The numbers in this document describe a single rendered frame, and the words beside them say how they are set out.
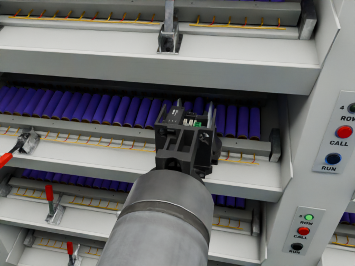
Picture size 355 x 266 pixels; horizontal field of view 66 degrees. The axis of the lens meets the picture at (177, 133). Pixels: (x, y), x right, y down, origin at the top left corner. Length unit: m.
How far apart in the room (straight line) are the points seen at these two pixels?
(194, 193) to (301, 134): 0.19
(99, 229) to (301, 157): 0.44
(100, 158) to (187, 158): 0.25
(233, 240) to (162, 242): 0.40
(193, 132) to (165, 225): 0.13
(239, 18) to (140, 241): 0.30
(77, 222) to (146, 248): 0.46
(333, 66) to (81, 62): 0.31
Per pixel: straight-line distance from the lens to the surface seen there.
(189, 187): 0.26
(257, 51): 0.36
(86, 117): 0.53
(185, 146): 0.33
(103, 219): 0.65
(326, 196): 0.47
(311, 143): 0.40
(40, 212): 0.71
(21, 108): 0.61
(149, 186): 0.26
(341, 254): 0.66
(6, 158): 0.52
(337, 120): 0.39
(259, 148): 0.45
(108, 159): 0.49
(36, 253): 0.90
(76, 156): 0.51
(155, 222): 0.23
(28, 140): 0.55
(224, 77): 0.35
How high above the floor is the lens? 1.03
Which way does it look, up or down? 34 degrees down
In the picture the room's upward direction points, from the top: straight up
